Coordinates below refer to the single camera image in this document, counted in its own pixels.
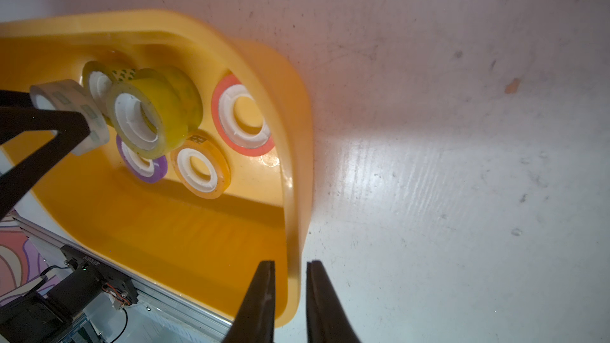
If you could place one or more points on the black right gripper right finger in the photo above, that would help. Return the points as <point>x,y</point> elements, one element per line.
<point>326,319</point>

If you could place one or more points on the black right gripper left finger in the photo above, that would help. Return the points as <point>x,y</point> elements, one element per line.
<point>255,321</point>

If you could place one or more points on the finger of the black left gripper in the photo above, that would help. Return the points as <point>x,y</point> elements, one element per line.
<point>18,115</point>

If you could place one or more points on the clear grey tape roll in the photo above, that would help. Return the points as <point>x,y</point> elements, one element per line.
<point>69,95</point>

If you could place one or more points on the small yellow-green tape roll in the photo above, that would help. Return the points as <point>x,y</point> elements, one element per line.
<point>99,77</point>

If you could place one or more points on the yellow-green tape roll table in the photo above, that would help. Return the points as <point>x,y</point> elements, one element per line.
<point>155,111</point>

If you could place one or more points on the purple tape roll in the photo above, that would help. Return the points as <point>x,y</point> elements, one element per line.
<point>148,171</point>

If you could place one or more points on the yellow-orange tape roll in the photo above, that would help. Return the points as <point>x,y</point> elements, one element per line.
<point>200,147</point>

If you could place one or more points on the yellow plastic storage box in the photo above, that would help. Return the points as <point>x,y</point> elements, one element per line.
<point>204,250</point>

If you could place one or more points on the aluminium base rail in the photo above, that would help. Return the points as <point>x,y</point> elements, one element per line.
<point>157,316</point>

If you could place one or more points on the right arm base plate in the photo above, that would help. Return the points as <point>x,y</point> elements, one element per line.
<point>48,318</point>

